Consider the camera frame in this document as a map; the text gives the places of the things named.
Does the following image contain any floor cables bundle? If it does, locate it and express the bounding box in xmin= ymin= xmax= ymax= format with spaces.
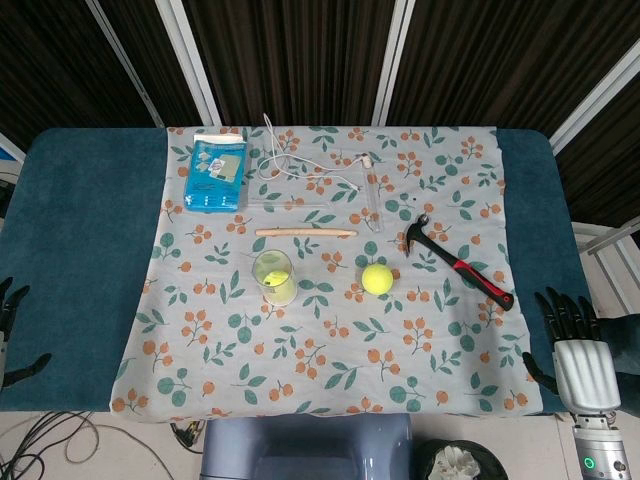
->
xmin=0 ymin=409 xmax=174 ymax=480

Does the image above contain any thin wooden stick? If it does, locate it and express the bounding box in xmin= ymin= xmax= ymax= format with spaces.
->
xmin=254 ymin=228 xmax=360 ymax=238

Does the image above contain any floral patterned tablecloth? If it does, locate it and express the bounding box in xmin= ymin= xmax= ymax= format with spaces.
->
xmin=109 ymin=124 xmax=546 ymax=419

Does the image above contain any left robot hand black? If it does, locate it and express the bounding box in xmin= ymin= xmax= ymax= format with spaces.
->
xmin=0 ymin=277 xmax=53 ymax=392

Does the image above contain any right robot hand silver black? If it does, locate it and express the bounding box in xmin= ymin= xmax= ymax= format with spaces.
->
xmin=522 ymin=287 xmax=622 ymax=416

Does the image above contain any clear plastic cup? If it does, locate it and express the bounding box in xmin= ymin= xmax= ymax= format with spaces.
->
xmin=251 ymin=249 xmax=298 ymax=308

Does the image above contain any black bin with white paper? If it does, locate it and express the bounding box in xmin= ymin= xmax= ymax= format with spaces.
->
xmin=414 ymin=438 xmax=510 ymax=480

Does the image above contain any aluminium profile frame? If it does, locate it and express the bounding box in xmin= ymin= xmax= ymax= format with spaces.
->
xmin=569 ymin=218 xmax=640 ymax=264

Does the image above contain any teal table cover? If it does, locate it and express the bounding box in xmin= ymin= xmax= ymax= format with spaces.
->
xmin=0 ymin=127 xmax=599 ymax=414

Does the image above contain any red black claw hammer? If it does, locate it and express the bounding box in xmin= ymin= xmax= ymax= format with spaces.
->
xmin=403 ymin=213 xmax=516 ymax=312

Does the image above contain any long clear plastic ruler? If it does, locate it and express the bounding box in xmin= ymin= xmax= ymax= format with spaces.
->
xmin=366 ymin=151 xmax=385 ymax=233

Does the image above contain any white partition post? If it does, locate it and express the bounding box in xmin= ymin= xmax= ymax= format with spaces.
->
xmin=83 ymin=0 xmax=167 ymax=129
xmin=371 ymin=0 xmax=417 ymax=127
xmin=546 ymin=43 xmax=640 ymax=157
xmin=153 ymin=0 xmax=223 ymax=127

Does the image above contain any white charging cable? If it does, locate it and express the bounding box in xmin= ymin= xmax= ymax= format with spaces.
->
xmin=256 ymin=112 xmax=374 ymax=192

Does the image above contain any blue product box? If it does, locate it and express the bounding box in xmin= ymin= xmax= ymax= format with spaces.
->
xmin=182 ymin=131 xmax=249 ymax=213

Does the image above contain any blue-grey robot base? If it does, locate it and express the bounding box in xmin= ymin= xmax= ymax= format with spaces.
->
xmin=198 ymin=414 xmax=415 ymax=480

